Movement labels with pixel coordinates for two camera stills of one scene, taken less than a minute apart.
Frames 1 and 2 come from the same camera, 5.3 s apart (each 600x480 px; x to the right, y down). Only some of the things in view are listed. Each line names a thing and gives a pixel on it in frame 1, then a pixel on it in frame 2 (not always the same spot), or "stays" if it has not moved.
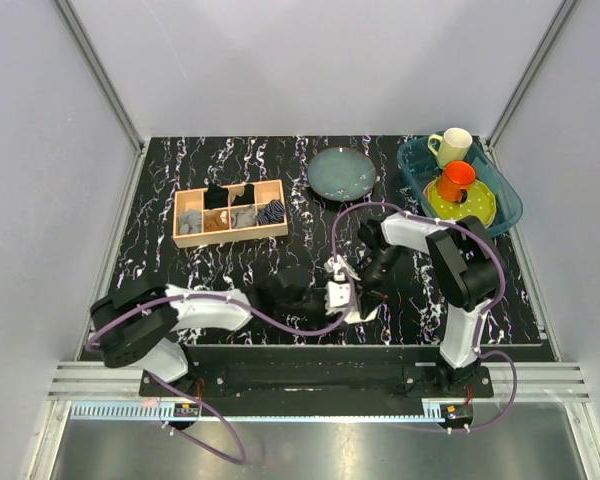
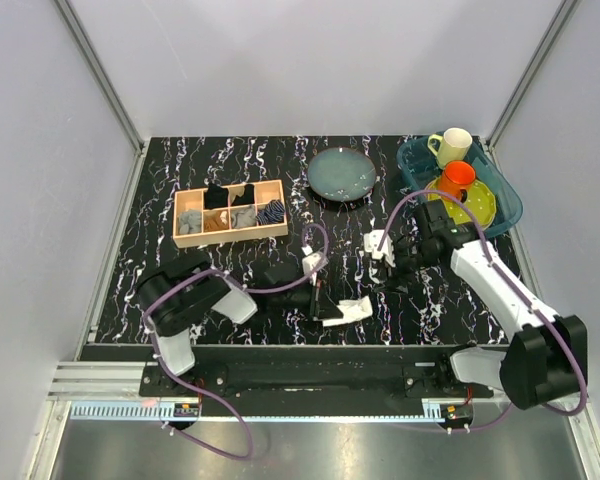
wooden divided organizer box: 217,214 stays
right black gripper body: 376,270 → 408,260
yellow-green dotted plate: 480,203 stays
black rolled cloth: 216,197 stays
